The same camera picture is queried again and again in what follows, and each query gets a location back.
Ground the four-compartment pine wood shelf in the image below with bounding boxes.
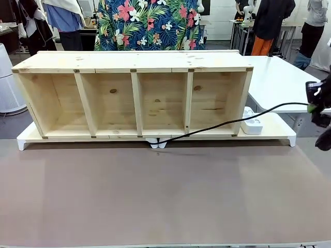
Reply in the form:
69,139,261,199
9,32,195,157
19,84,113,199
11,50,254,140

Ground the black power cable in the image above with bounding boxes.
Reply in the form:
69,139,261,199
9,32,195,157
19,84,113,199
151,102,311,147

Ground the white side desk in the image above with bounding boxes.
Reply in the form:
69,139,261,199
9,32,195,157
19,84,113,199
242,55,331,130

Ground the wooden riser with white legs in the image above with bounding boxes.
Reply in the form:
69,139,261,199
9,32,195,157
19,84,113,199
158,112,297,149
16,120,158,151

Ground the white power strip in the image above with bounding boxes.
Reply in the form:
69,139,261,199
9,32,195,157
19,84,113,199
240,106,264,135

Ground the person in floral shirt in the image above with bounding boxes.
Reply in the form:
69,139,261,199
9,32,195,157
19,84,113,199
94,0,208,52

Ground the background table with metal legs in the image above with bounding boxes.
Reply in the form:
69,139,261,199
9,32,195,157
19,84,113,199
229,18,305,56

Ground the person in blue shirt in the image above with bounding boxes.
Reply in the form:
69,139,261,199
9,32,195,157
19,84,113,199
41,0,86,52

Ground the person with orange trousers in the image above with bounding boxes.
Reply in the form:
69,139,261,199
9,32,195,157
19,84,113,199
251,0,296,56

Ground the white cylindrical air purifier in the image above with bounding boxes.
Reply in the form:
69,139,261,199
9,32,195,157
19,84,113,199
0,43,28,114

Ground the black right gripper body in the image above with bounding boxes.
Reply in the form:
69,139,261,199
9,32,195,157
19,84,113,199
320,78,331,122

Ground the person with black trousers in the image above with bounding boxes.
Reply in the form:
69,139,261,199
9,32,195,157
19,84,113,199
293,0,331,71

